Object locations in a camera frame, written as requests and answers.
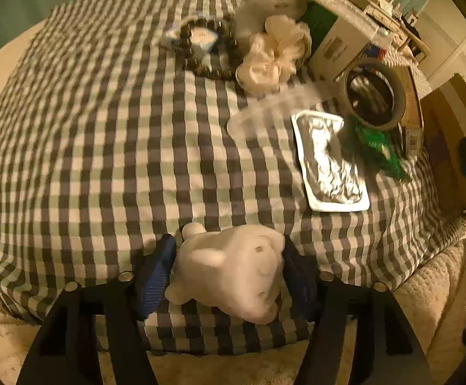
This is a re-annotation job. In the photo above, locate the green and white medicine box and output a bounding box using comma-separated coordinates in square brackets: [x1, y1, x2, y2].
[299, 0, 390, 85]

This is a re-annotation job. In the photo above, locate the brown wooden board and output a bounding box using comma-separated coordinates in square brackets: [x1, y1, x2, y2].
[419, 84, 466, 221]

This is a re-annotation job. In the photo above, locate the cream fluffy blanket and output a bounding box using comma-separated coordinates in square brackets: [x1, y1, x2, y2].
[0, 233, 466, 385]

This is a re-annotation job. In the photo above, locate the clear plastic lid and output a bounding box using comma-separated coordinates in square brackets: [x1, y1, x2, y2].
[227, 84, 340, 147]

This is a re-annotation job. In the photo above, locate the white dressing table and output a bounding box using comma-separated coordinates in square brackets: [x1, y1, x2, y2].
[343, 0, 434, 65]

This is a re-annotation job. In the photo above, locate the green curtain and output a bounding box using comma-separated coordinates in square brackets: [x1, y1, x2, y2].
[0, 0, 241, 65]

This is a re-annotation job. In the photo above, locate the dark bead bracelet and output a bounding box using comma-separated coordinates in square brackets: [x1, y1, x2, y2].
[177, 15, 239, 81]

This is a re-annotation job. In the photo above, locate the brown tape roll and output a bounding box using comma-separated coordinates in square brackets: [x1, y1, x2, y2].
[343, 58, 407, 131]

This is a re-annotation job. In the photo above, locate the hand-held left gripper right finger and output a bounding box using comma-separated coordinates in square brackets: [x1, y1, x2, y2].
[283, 244, 434, 385]

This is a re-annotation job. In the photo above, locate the silver foil tray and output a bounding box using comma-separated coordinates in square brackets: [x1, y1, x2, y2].
[291, 109, 370, 212]

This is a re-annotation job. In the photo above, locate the white fluffy cloth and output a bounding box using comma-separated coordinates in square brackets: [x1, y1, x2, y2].
[235, 0, 309, 39]

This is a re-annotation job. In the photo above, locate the brown cardboard box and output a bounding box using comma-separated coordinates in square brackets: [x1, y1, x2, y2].
[393, 64, 424, 159]

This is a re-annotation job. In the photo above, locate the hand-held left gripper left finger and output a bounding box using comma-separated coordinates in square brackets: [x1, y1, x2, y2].
[16, 233, 177, 385]

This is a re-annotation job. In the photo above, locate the checked cloth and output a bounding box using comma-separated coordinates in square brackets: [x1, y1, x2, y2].
[0, 0, 464, 355]

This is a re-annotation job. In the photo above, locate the green plastic packet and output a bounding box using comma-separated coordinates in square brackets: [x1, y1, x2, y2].
[347, 122, 412, 181]

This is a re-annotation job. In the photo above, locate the small white and blue packet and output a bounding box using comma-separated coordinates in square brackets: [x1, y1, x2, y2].
[163, 24, 219, 59]

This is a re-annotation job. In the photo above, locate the white plush toy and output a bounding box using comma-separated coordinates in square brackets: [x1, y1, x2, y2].
[165, 221, 286, 325]

